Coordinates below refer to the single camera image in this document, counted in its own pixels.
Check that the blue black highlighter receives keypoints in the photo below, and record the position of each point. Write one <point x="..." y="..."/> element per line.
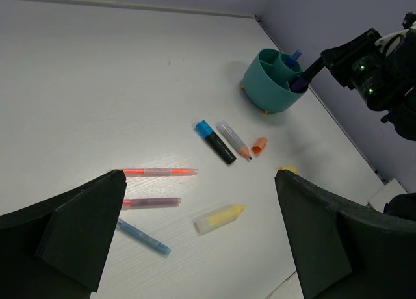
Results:
<point x="215" y="142"/>

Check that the thin orange pen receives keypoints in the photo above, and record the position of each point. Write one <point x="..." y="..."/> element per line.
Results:
<point x="159" y="172"/>

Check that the yellow marker cap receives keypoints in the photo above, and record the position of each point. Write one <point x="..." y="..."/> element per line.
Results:
<point x="292" y="169"/>

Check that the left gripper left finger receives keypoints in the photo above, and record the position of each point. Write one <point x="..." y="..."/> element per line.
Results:
<point x="57" y="248"/>

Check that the yellow translucent marker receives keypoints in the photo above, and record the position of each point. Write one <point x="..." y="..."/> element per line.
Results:
<point x="218" y="218"/>

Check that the purple black highlighter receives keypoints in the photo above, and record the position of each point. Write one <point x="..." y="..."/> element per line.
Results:
<point x="301" y="84"/>

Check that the thin blue pen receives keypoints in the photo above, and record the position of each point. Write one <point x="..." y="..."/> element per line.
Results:
<point x="142" y="237"/>

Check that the orange marker cap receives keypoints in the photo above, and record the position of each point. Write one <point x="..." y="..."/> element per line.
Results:
<point x="259" y="145"/>

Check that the thin pink purple pen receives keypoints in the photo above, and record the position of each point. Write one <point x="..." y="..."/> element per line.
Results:
<point x="146" y="203"/>

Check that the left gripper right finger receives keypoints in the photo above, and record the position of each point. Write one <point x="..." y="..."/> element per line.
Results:
<point x="342" y="249"/>

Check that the teal round pen holder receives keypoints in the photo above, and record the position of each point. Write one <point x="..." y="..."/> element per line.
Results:
<point x="267" y="81"/>

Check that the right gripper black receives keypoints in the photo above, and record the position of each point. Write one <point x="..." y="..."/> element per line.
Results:
<point x="382" y="70"/>

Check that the grey marker orange tip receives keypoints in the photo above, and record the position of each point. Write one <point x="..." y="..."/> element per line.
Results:
<point x="234" y="139"/>

